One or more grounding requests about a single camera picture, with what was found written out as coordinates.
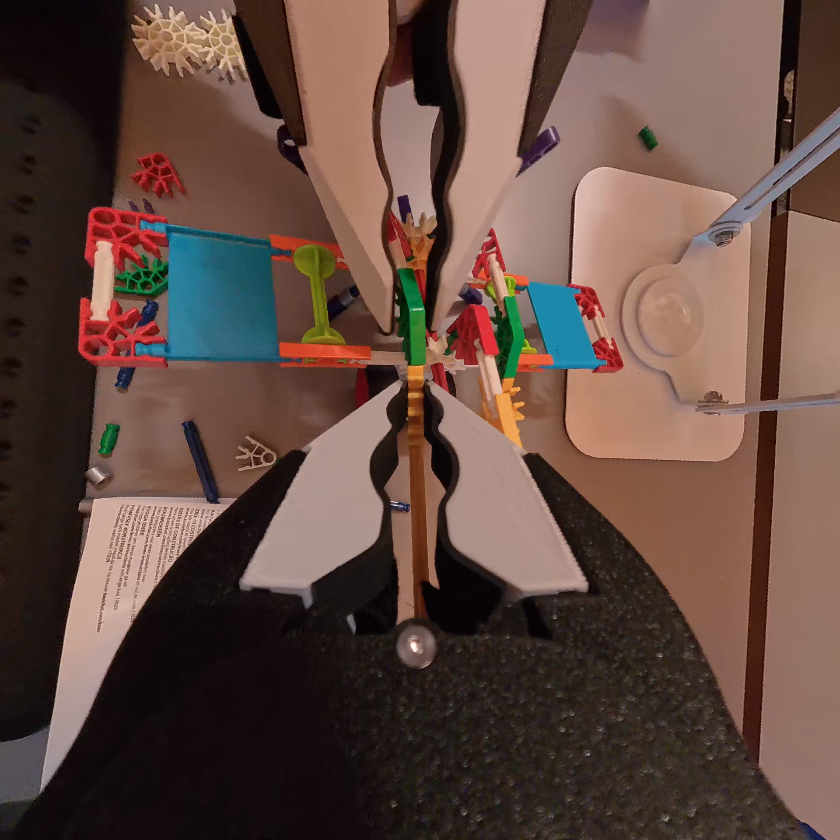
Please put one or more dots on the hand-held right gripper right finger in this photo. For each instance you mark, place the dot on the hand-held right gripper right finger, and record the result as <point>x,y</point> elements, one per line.
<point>512,518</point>

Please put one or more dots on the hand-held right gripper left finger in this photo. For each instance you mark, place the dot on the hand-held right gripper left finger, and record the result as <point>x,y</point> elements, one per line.
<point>315,518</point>

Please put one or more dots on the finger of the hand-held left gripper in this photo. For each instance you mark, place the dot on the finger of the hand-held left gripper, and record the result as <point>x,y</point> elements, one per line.
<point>499,98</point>
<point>341,98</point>

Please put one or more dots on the green fan connector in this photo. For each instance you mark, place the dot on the green fan connector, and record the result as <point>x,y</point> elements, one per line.
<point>141,282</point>
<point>412,308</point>

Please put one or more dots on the colourful toy rod airplane model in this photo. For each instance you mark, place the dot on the colourful toy rod airplane model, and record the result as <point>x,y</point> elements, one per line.
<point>216,295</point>

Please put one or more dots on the tan connector with green rod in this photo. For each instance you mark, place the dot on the tan connector with green rod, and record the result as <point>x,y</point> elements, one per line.
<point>256,454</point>

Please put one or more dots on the dark blue rod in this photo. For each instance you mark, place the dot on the dark blue rod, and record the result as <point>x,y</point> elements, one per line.
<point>124,379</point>
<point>200,463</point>

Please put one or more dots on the white snowflake connector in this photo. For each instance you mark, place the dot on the white snowflake connector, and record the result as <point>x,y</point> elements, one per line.
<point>167,39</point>
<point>220,46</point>

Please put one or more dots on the green short rod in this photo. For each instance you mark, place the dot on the green short rod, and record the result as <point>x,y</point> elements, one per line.
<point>109,439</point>
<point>648,137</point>

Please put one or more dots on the white stand with wooden board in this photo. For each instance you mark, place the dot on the white stand with wooden board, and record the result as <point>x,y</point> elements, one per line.
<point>656,420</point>

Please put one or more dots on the red fan connector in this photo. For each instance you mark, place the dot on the red fan connector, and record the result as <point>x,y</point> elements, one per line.
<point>157,174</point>

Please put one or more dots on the white instruction booklet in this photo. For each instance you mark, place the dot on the white instruction booklet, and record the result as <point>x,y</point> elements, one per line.
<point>111,590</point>

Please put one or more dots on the purple clip connector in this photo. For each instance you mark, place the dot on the purple clip connector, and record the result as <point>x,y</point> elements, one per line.
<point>141,205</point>

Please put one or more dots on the black table inset panel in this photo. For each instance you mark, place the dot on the black table inset panel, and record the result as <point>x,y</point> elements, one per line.
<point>817,98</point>

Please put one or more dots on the blue plastic bin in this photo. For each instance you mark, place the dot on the blue plastic bin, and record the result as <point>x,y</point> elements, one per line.
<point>820,832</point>

